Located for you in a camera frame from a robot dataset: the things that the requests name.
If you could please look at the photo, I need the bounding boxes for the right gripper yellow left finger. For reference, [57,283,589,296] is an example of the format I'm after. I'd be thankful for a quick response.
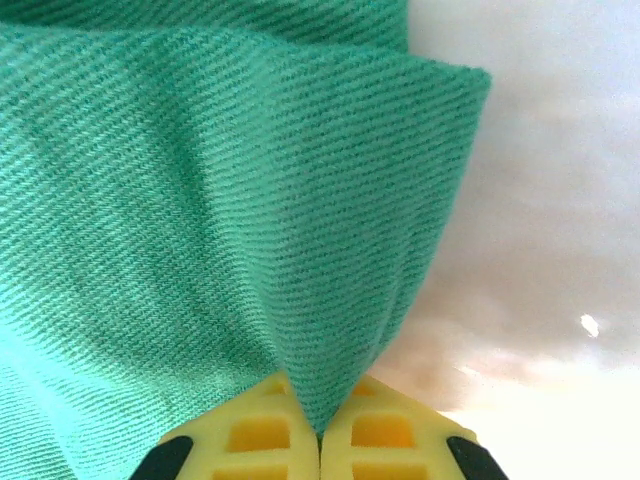
[130,371,321,480]

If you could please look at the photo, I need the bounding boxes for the green long pants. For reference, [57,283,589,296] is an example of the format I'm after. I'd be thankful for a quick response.
[0,0,494,480]

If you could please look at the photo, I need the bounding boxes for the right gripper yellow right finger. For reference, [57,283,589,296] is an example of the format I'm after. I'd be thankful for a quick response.
[318,373,507,480]

